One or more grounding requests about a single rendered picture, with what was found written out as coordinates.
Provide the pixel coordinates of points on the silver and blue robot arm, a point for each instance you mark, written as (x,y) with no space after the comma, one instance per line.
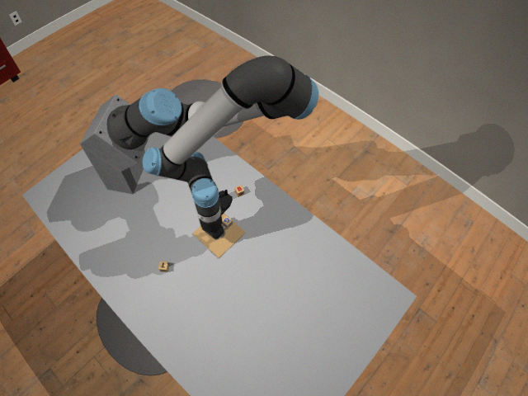
(275,87)

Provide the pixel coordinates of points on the tan wooden letter block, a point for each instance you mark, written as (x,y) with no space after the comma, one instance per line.
(163,266)
(239,190)
(227,222)

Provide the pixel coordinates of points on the tan flat mat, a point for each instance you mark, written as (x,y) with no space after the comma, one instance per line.
(221,245)

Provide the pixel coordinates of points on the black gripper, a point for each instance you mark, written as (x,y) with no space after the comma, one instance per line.
(213,224)

